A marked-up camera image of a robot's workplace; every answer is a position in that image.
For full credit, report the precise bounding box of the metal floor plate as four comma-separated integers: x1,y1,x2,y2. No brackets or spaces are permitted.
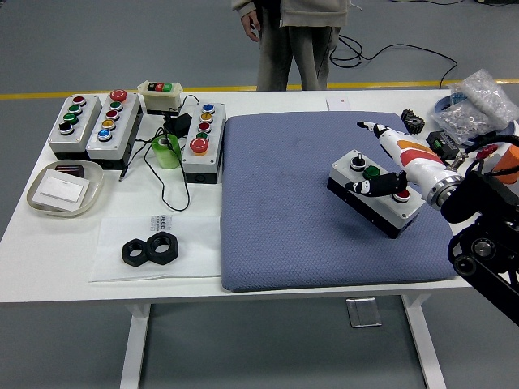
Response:
346,297,383,328

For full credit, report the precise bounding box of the five-button box, blue end button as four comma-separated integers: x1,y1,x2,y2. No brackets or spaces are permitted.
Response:
85,88,143,170

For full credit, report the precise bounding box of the green tape roll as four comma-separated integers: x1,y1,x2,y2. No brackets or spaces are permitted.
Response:
151,133,182,170

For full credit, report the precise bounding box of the clear plastic bag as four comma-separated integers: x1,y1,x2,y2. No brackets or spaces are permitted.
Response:
88,214,222,284

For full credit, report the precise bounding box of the person's hand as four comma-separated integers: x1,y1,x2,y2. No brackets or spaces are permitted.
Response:
239,7,261,43

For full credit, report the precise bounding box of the four-button control box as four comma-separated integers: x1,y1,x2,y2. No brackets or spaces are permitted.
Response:
47,94,102,161

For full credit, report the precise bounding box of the cream switch box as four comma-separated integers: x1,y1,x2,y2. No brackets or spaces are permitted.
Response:
136,79,183,116

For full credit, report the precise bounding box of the five-button box, emergency stop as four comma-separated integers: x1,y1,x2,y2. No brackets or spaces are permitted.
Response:
181,100,227,186

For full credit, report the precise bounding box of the person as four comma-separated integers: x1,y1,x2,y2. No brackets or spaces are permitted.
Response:
231,0,350,92

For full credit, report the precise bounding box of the black metal gear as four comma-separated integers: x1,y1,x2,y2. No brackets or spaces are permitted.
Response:
400,108,426,135

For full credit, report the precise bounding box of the small black hex nut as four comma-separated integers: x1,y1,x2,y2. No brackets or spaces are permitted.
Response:
121,238,152,268

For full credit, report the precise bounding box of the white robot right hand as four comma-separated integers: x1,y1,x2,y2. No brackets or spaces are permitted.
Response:
344,120,461,203

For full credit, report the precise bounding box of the white card with red mark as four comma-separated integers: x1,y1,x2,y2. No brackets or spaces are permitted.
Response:
325,96,352,111

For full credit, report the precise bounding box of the blue-grey padded mat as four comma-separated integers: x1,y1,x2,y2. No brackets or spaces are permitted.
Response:
220,111,461,293

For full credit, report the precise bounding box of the four-button box with selector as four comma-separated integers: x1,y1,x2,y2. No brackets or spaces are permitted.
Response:
327,149,427,240

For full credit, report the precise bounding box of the white wall switch plate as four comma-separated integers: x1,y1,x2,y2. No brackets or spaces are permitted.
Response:
32,169,91,212

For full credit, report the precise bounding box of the black module with green terminals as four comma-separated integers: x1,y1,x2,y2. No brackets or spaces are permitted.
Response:
425,130,461,161

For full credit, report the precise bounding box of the black adapter cable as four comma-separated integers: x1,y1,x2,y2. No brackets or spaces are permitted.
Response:
118,94,199,212

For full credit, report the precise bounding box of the blue round plate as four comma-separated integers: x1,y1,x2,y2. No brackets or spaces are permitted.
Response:
432,95,517,147

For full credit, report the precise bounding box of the orange cylinder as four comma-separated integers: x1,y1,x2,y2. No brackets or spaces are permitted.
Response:
495,144,519,184

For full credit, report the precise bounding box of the large black hex nut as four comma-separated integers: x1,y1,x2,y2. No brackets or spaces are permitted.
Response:
145,231,181,265

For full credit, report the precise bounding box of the black floor cable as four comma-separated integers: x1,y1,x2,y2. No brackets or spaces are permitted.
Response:
328,34,458,90

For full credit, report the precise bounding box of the black power adapter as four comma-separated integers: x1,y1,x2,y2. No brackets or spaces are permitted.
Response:
162,113,192,137

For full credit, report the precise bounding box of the bubble wrap sheet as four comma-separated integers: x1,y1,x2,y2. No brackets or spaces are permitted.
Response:
448,68,519,130

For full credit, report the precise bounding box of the bag of metal washers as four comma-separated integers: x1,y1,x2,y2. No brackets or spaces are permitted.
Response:
431,96,500,145

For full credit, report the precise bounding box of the white shallow tray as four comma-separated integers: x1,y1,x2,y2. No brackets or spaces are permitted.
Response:
26,160,105,219

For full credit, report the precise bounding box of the white table leg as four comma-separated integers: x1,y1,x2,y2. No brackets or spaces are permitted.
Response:
119,303,152,389
401,294,447,389

